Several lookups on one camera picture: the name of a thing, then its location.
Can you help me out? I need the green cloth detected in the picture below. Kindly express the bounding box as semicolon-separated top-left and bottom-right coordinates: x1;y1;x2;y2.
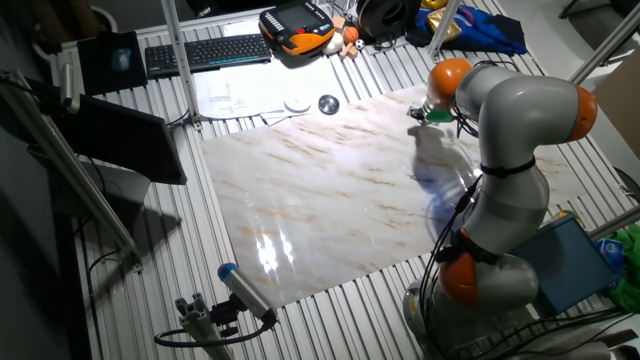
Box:
606;225;640;315

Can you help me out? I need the grey monitor stand base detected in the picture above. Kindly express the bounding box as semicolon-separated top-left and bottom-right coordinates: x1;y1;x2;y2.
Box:
78;160;153;217

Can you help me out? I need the grey computer mouse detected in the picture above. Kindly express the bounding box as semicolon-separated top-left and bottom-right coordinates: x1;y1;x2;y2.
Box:
110;47;133;73

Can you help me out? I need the glossy marble pattern sheet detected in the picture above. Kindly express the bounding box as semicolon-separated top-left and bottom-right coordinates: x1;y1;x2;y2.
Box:
199;83;587;309

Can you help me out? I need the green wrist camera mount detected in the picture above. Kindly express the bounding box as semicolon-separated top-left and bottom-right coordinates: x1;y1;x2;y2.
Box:
424;106;456;124

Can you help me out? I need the round steel dish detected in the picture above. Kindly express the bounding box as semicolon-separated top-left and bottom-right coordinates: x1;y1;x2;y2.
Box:
317;93;341;116

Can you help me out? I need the black computer keyboard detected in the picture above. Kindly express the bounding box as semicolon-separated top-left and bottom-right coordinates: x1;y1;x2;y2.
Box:
144;33;274;80

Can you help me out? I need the blue cloth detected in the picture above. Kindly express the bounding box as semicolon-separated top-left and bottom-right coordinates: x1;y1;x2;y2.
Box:
405;4;529;57

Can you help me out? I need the blue plastic box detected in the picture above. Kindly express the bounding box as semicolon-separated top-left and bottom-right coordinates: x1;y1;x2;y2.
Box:
509;213;622;320

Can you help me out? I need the black flat monitor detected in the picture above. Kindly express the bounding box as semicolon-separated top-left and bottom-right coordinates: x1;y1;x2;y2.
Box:
53;93;189;187

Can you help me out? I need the aluminium frame post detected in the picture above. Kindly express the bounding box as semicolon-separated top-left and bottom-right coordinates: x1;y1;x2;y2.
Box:
563;1;640;92
586;203;640;242
426;0;462;59
160;0;204;133

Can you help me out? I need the white ceramic saucer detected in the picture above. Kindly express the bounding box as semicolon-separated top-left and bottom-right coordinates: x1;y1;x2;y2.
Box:
282;95;313;115

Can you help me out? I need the black mouse pad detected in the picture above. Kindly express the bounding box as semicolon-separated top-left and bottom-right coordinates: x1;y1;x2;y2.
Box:
76;30;150;97

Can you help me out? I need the blue printed bag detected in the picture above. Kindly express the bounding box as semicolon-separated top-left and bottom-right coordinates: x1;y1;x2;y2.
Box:
594;236;627;272

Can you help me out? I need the short aluminium profile mount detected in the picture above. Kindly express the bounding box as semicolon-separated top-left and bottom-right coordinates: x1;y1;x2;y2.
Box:
174;291;235;360

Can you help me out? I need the slanted aluminium camera stand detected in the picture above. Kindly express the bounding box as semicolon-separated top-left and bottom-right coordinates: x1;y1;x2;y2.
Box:
0;68;145;274

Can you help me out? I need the printed white paper sheet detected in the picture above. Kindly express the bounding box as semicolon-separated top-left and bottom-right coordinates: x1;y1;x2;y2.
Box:
193;68;282;121
258;58;352;127

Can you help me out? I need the brown cardboard panel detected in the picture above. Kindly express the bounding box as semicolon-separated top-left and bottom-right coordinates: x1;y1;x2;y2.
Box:
590;61;640;162

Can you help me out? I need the orange black teach pendant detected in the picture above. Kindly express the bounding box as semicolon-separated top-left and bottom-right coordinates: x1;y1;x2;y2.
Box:
258;0;337;58

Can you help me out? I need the grey camera with blue cap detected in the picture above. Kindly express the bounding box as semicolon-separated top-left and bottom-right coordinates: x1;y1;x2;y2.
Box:
216;261;279;327

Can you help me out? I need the black camera cable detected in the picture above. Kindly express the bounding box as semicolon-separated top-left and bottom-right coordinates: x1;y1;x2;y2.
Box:
153;319;274;349

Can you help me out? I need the white egg shaped ball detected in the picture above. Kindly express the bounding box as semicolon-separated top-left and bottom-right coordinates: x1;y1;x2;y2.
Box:
321;31;346;57

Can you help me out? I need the black filament spool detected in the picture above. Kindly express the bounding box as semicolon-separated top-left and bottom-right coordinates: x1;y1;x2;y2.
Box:
356;0;424;42

